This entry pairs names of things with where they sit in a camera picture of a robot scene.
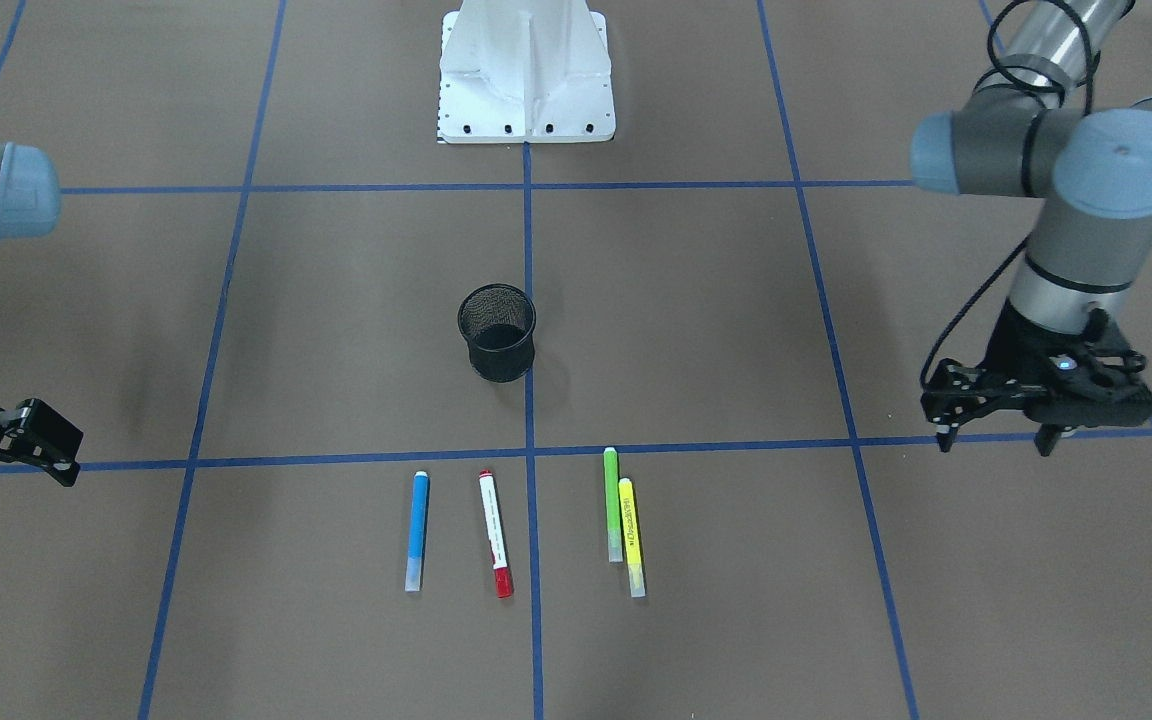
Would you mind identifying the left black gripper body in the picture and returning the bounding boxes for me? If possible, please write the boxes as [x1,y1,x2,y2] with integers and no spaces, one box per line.
[980,301,1137,411]

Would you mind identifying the green highlighter pen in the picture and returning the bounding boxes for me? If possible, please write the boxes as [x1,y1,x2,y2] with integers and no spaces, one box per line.
[602,446,626,562]

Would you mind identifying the yellow highlighter pen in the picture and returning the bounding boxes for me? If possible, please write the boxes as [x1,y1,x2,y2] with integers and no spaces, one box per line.
[617,478,646,600]

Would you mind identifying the blue marker pen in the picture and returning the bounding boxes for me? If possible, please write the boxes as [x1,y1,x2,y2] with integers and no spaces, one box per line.
[404,470,430,594]

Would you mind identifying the red marker pen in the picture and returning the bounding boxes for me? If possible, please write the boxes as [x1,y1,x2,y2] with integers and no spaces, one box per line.
[477,469,515,600]

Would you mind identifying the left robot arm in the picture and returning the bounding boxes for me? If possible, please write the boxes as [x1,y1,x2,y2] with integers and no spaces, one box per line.
[909,1,1152,456]

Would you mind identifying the black mesh pen cup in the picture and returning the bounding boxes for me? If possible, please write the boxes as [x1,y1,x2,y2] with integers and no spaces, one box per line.
[456,283,538,384]

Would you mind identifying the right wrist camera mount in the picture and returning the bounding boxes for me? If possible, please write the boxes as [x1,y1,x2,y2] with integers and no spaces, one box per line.
[1021,343,1152,429]

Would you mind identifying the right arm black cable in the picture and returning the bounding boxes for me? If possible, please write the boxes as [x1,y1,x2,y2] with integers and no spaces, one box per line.
[919,0,1102,391]

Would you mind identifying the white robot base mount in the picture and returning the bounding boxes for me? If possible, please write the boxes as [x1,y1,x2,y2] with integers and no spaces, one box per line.
[435,1,617,145]

